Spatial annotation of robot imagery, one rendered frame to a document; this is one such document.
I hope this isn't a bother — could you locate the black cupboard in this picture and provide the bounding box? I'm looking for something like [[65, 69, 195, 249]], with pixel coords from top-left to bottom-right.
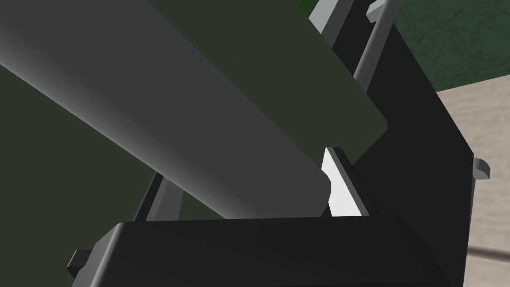
[[308, 0, 492, 287]]

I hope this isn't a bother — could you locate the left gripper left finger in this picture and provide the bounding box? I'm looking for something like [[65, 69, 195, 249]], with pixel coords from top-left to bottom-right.
[[132, 171, 185, 222]]

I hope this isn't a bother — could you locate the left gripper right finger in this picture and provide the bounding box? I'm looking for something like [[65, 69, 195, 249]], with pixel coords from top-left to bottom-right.
[[320, 146, 380, 218]]

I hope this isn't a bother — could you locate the dark green cupboard door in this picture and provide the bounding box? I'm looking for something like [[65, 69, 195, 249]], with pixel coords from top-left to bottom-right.
[[0, 0, 389, 287]]

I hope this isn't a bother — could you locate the grey bar handle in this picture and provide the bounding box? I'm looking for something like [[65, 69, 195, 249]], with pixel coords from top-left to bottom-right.
[[0, 0, 333, 220]]

